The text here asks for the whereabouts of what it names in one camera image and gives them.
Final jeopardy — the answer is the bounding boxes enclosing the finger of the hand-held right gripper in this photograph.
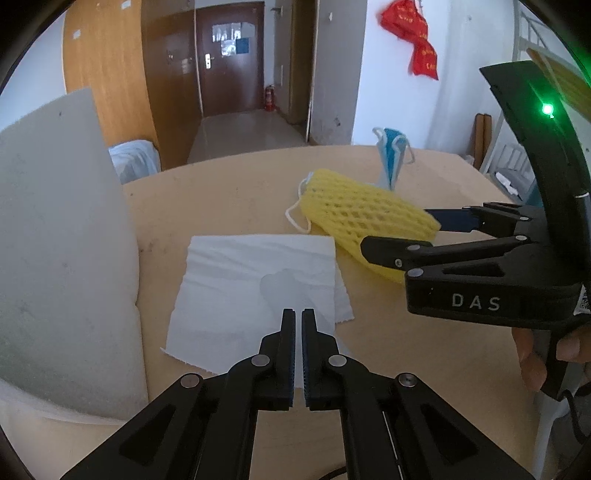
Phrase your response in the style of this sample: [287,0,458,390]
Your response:
[360,233,533,278]
[426,202,548,237]

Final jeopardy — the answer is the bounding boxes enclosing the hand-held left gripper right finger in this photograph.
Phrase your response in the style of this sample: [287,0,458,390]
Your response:
[301,308,536,480]

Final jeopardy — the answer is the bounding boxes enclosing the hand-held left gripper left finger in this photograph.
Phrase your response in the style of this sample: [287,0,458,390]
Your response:
[60,308,297,480]

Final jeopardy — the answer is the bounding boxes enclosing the yellow foam fruit net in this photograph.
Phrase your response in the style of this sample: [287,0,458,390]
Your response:
[298,168,441,284]

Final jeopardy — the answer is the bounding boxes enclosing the blue face mask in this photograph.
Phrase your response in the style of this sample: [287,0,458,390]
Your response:
[372,126,416,191]

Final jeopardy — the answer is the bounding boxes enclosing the white tissue paper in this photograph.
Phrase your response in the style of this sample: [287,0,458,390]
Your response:
[160,234,355,376]

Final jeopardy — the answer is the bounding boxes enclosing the white elastic cord loop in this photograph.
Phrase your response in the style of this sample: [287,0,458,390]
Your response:
[285,172,317,234]

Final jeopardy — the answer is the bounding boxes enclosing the white foam box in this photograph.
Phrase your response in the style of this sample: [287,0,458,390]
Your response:
[0,88,149,423]

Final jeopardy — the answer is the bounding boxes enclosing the person's right hand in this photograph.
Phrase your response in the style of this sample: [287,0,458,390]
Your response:
[512,320,591,394]

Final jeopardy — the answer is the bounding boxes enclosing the leaning wooden board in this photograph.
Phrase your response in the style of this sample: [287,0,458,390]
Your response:
[475,113,494,172]

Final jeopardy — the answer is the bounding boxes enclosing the red plastic bag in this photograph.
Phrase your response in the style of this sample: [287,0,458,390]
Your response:
[379,0,428,41]
[410,37,439,80]

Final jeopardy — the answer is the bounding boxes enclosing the metal bunk bed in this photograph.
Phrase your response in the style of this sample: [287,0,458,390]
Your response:
[475,9,591,204]

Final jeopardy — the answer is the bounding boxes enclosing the brown side room door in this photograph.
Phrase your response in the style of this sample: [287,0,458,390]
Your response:
[286,0,319,127]

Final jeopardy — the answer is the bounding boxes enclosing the brown entrance door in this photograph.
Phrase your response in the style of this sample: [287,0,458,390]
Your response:
[194,1,265,118]

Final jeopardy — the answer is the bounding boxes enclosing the white cloth bundle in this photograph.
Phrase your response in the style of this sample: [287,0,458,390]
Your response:
[108,138,160,184]

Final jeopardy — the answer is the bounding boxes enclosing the door notice papers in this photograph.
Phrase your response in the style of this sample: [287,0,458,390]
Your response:
[211,22,252,57]

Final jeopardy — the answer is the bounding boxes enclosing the wooden wardrobe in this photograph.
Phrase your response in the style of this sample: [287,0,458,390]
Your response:
[62,0,204,171]

